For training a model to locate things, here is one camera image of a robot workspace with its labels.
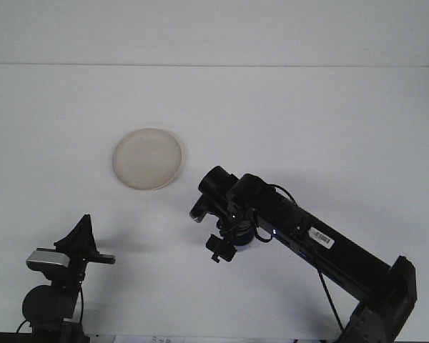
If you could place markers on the pale blue cup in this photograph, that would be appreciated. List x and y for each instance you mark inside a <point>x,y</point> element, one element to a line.
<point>245,238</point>

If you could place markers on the pale round plate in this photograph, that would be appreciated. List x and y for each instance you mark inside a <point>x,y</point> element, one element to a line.
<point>146,159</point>

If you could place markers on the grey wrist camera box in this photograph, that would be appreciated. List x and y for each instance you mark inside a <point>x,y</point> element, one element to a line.
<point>48,259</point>
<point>198,211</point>

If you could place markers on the white paper sheet with writing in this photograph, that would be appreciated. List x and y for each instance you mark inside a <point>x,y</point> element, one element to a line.
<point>157,339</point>

